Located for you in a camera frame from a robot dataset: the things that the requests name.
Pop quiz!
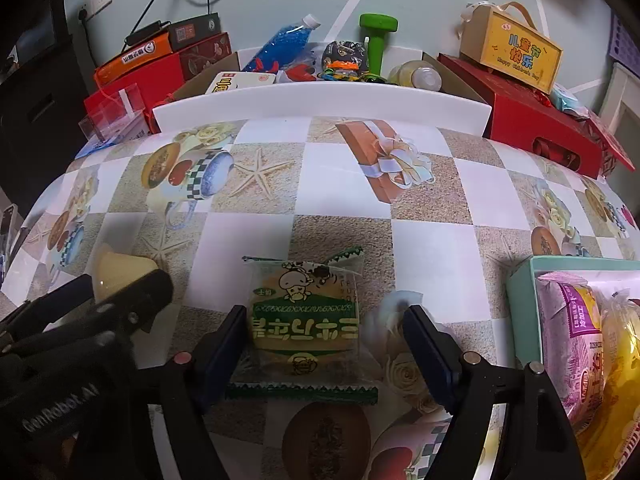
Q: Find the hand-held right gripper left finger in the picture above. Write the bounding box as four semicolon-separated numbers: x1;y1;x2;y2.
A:
150;305;248;480

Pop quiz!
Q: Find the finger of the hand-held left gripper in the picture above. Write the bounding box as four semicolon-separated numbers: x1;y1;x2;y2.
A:
92;269;174;342
0;272;97;346

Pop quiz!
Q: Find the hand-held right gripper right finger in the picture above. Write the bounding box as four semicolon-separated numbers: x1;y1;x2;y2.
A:
402;305;587;480

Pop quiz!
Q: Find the pale yellow jelly cup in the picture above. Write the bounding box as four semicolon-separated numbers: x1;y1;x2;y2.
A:
94;247;158;306

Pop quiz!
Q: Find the clear green-edged cookie packet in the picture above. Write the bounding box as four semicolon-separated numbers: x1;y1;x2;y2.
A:
226;246;380;406

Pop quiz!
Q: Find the mint green box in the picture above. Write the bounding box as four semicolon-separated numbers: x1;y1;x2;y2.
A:
506;255;640;480

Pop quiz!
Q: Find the purple swiss roll packet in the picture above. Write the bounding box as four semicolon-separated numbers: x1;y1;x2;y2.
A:
537;270;616;433

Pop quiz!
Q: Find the yellow cake packet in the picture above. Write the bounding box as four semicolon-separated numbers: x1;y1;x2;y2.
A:
575;285;640;480

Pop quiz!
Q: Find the blue white tissue pack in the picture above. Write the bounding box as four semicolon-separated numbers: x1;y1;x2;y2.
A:
80;120;153;153

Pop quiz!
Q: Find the clear plastic box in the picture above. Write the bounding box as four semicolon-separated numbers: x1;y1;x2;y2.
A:
79;82;148;142

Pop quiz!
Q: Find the black cabinet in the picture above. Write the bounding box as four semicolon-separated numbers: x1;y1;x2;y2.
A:
0;0;101;221

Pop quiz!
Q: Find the red gift box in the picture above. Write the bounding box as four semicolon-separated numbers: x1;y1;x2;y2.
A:
83;32;233;136

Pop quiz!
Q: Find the white yellow small box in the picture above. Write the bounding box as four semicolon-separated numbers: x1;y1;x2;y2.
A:
205;71;277;95

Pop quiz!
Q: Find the orange flat box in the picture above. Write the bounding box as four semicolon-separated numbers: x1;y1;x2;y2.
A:
94;32;175;87

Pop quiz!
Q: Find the red box with window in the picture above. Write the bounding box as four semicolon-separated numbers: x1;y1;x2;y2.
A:
437;54;603;180

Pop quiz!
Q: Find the black power adapter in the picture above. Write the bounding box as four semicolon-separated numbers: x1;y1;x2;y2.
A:
125;20;166;47

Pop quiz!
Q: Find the dark box with code label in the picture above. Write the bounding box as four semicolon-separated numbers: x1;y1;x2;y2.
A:
167;12;221;52

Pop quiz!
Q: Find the red patterned gift bag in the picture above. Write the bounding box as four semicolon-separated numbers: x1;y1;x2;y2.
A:
582;110;637;178

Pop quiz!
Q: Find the red toy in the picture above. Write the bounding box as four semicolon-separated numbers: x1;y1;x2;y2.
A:
276;62;321;83

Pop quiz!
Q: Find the light blue packet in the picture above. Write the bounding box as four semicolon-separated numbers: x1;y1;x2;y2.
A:
550;84;591;117

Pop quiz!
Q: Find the blue bead bottle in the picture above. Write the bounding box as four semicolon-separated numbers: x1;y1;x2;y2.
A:
242;13;322;72

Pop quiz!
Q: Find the patterned toy ball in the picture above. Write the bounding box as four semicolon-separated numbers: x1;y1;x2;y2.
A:
321;40;370;77

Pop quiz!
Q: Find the white cabinet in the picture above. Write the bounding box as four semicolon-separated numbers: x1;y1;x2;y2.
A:
597;62;640;126

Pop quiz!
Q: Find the green dumbbell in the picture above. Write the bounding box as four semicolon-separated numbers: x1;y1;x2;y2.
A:
359;12;399;78

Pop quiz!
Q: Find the purple plastic basket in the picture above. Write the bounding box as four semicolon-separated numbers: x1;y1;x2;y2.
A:
609;12;640;68

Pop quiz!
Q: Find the yellow gift box with handle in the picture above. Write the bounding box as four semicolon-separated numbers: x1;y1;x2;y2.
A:
459;0;563;95

